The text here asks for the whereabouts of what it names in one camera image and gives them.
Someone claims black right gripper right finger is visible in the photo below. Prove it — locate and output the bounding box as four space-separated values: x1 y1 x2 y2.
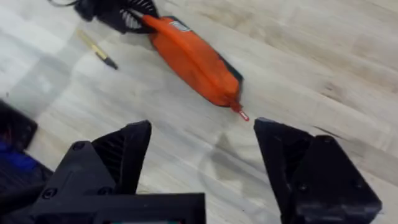
252 117 383 224

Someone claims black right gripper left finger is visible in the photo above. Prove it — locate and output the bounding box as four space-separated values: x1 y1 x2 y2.
33 119 153 206

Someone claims orange zip bag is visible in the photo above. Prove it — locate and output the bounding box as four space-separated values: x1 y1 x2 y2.
141 14 250 122

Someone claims yellow pen with black tip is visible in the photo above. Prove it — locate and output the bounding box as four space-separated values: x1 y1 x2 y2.
75 29 119 70

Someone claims black cable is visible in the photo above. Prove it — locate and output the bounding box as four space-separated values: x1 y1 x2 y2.
47 0 79 8

